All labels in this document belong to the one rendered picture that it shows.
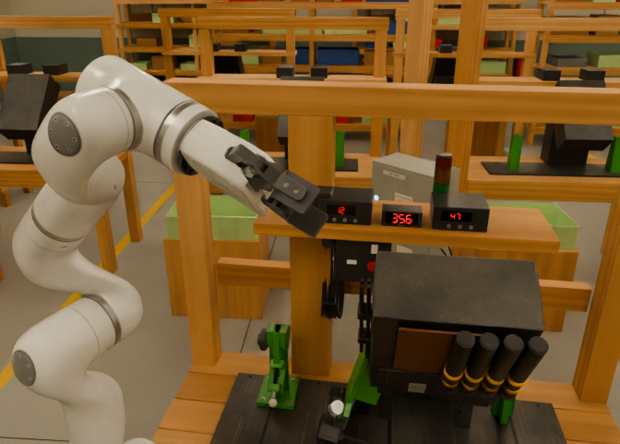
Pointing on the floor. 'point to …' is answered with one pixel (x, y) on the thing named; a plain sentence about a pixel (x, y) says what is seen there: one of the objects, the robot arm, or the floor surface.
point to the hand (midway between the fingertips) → (310, 210)
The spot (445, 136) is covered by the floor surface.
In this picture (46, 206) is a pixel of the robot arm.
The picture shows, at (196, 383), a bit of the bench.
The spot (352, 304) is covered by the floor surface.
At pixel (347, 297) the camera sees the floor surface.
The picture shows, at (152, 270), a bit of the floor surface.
